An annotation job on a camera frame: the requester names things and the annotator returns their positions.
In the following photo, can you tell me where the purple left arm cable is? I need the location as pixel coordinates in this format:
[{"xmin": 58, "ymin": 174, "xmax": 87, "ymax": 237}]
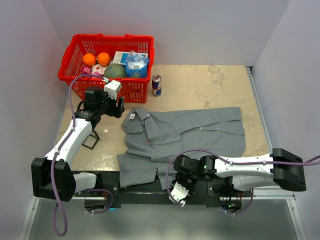
[{"xmin": 50, "ymin": 74, "xmax": 115, "ymax": 237}]

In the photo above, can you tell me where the blue snack bag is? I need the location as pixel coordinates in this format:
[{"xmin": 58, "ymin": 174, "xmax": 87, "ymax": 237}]
[{"xmin": 125, "ymin": 50, "xmax": 149, "ymax": 79}]

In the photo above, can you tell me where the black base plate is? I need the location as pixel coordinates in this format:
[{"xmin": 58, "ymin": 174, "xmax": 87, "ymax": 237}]
[{"xmin": 74, "ymin": 171, "xmax": 251, "ymax": 210}]

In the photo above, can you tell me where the left orange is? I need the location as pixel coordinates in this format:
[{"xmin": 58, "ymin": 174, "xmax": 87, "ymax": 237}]
[{"xmin": 82, "ymin": 53, "xmax": 97, "ymax": 67}]

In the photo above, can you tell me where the grey button-up shirt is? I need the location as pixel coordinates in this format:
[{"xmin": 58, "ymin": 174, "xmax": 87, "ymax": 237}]
[{"xmin": 117, "ymin": 107, "xmax": 246, "ymax": 189}]

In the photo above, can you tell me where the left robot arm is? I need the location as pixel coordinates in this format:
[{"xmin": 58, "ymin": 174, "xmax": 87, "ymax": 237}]
[{"xmin": 31, "ymin": 81, "xmax": 125, "ymax": 202}]

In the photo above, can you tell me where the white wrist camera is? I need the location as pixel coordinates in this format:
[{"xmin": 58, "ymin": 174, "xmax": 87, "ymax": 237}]
[
  {"xmin": 168, "ymin": 182, "xmax": 189, "ymax": 207},
  {"xmin": 103, "ymin": 80, "xmax": 122, "ymax": 100}
]

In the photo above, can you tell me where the aluminium frame rail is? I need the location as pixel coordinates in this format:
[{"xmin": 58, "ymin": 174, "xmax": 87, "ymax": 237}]
[{"xmin": 18, "ymin": 66, "xmax": 307, "ymax": 240}]

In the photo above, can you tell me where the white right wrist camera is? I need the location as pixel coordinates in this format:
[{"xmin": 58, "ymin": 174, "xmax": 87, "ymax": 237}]
[{"xmin": 168, "ymin": 182, "xmax": 189, "ymax": 207}]

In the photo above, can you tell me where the black square frame stand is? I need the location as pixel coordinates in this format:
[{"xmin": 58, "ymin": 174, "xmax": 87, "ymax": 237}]
[{"xmin": 81, "ymin": 130, "xmax": 100, "ymax": 150}]

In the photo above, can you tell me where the orange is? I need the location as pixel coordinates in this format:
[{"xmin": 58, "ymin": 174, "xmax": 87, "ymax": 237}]
[
  {"xmin": 82, "ymin": 53, "xmax": 97, "ymax": 67},
  {"xmin": 97, "ymin": 52, "xmax": 111, "ymax": 67}
]

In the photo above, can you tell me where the Red Bull drink can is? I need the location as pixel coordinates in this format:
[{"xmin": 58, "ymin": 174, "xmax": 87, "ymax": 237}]
[{"xmin": 152, "ymin": 74, "xmax": 162, "ymax": 96}]

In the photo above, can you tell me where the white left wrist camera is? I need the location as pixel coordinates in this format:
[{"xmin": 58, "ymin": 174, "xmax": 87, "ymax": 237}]
[{"xmin": 103, "ymin": 80, "xmax": 122, "ymax": 100}]

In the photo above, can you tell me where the pink snack packet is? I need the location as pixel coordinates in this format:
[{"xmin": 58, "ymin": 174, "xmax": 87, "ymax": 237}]
[{"xmin": 81, "ymin": 64, "xmax": 107, "ymax": 76}]

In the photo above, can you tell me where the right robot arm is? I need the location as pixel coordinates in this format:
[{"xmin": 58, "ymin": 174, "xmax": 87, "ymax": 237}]
[{"xmin": 171, "ymin": 148, "xmax": 307, "ymax": 197}]

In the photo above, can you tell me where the green melon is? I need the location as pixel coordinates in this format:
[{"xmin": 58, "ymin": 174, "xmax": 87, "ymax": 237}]
[{"xmin": 103, "ymin": 63, "xmax": 127, "ymax": 79}]

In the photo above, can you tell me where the white blue carton box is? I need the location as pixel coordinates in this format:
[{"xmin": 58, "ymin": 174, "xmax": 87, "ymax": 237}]
[{"xmin": 111, "ymin": 51, "xmax": 149, "ymax": 67}]

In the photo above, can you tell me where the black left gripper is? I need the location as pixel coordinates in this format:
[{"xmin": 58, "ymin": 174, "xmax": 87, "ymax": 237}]
[{"xmin": 97, "ymin": 89, "xmax": 125, "ymax": 119}]

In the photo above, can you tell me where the red plastic shopping basket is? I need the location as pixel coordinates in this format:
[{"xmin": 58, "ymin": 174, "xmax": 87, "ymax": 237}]
[{"xmin": 58, "ymin": 33, "xmax": 155, "ymax": 104}]

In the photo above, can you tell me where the right orange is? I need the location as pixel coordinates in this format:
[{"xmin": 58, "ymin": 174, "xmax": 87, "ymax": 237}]
[{"xmin": 97, "ymin": 52, "xmax": 111, "ymax": 67}]

